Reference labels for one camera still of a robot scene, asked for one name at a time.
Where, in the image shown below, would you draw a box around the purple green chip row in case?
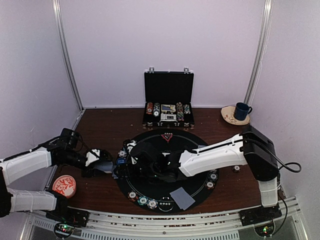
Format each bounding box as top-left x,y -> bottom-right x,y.
183,104 -> 191,115

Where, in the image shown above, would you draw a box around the dark blue mug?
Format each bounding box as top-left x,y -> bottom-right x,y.
233,102 -> 253,121

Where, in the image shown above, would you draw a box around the white blue chips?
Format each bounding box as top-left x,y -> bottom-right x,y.
118,149 -> 127,158
147,199 -> 158,210

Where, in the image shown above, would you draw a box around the green chips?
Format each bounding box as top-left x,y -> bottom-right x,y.
210,173 -> 218,182
137,196 -> 149,206

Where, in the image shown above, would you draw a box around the black poker chip case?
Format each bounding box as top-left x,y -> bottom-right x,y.
142,67 -> 195,128

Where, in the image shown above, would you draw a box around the front aluminium rail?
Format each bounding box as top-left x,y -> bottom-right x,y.
18,196 -> 306,240

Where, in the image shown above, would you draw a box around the blue playing card deck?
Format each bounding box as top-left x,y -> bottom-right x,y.
94,161 -> 114,174

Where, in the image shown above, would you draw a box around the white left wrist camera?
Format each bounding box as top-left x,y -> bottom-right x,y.
85,149 -> 100,167

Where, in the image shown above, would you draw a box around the red chip row in case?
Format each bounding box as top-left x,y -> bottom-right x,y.
146,102 -> 154,115

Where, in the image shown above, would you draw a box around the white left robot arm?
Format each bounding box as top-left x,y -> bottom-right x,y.
0,128 -> 114,222

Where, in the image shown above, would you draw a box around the round black poker mat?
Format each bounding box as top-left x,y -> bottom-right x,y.
115,128 -> 219,214

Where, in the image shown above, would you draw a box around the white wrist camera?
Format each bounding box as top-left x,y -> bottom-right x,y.
85,149 -> 100,167
123,139 -> 137,155

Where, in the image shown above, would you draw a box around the white card box in case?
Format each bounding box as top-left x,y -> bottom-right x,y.
160,113 -> 177,121

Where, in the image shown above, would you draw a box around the left aluminium frame post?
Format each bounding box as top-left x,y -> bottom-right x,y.
52,0 -> 84,112

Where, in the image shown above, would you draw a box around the red black chip stack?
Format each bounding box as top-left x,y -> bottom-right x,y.
232,165 -> 241,173

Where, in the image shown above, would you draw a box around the red black chips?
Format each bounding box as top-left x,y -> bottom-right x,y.
205,181 -> 216,190
127,191 -> 139,202

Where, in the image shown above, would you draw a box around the aluminium frame post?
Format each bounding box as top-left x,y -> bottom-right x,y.
52,0 -> 84,112
244,0 -> 274,105

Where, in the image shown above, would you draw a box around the multicolour chip row in case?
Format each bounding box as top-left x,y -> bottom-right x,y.
176,102 -> 184,122

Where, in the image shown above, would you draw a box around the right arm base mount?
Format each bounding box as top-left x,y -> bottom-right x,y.
239,206 -> 282,238

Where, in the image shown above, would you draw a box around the beige ceramic plate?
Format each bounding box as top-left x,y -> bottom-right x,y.
220,106 -> 250,126

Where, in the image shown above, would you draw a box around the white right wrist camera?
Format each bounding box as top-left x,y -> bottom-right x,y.
123,139 -> 137,155

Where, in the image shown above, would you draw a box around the clear round dealer button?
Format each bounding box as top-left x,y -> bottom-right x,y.
158,196 -> 174,213

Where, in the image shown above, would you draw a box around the red triangle all-in marker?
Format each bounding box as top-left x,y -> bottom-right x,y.
160,133 -> 173,143

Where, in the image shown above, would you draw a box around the right aluminium frame post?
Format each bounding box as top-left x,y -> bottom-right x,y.
244,0 -> 274,105

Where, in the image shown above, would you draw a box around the blue small blind button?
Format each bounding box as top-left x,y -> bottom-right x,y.
116,157 -> 127,166

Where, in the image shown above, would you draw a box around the red white round coaster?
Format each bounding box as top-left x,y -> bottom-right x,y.
52,175 -> 77,199

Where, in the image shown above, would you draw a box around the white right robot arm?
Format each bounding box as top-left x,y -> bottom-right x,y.
113,126 -> 279,221

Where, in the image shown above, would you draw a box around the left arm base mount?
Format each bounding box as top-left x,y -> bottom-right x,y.
45,208 -> 90,239

